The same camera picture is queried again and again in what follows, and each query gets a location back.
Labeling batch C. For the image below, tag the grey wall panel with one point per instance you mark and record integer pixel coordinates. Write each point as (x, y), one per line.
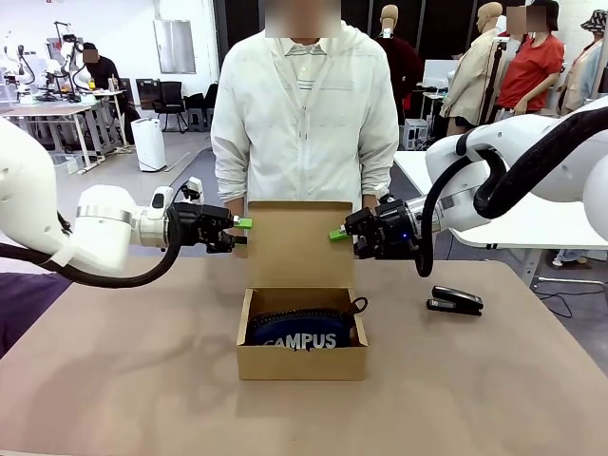
(173, 47)

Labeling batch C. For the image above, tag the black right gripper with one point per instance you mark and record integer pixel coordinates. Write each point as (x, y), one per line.
(389, 228)

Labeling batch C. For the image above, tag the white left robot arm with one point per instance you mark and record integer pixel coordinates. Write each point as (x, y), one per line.
(104, 228)

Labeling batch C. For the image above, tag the grey computer case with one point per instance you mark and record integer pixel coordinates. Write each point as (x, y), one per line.
(415, 135)

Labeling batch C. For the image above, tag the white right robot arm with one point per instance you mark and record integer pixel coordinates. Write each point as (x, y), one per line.
(442, 161)

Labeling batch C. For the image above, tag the person's right forearm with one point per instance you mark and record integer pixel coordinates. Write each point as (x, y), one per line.
(233, 199)

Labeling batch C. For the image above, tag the white air purifier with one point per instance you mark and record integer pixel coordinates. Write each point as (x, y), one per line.
(149, 142)

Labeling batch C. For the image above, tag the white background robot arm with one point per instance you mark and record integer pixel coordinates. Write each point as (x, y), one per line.
(71, 52)
(19, 66)

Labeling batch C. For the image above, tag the background person dark clothes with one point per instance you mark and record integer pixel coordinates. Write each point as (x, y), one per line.
(104, 71)

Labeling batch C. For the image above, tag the black stapler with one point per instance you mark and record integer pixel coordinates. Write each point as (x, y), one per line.
(456, 298)

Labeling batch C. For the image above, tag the grey workbench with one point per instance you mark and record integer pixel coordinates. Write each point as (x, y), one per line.
(62, 111)

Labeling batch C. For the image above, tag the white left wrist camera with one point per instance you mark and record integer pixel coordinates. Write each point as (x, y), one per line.
(194, 185)

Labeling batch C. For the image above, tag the person's left forearm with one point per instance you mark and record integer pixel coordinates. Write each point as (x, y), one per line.
(373, 197)

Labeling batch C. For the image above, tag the black office chair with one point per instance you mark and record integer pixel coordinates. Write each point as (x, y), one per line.
(171, 95)

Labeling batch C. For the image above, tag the person in red shirt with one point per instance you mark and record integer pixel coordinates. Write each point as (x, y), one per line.
(532, 71)

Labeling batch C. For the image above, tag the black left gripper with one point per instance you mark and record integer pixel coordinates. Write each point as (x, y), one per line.
(195, 223)

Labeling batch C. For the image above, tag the person in white jacket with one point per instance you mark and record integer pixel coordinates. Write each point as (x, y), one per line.
(304, 142)

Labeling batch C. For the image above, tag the mannequin with bucket hat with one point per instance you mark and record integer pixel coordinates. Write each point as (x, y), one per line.
(582, 76)

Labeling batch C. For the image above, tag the mannequin in beige coat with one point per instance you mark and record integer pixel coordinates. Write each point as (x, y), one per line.
(468, 81)

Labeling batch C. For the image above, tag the brown cardboard box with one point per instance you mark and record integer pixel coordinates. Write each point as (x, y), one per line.
(299, 256)

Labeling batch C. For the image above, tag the white board panel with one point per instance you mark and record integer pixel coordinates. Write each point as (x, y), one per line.
(437, 71)

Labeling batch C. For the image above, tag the grey plastic stool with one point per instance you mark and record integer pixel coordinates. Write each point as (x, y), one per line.
(196, 119)
(209, 119)

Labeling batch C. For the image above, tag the person's right hand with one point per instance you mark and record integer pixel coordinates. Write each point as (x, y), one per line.
(241, 253)

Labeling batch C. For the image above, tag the navy CAMPUS pencil case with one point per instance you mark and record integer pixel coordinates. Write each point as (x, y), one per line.
(304, 328)

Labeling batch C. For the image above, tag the white table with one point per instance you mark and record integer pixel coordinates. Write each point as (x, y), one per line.
(546, 233)

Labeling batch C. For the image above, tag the mannequin in dark red top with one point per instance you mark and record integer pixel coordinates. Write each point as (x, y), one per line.
(404, 62)

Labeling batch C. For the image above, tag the black tripod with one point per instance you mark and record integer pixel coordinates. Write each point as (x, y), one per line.
(496, 81)

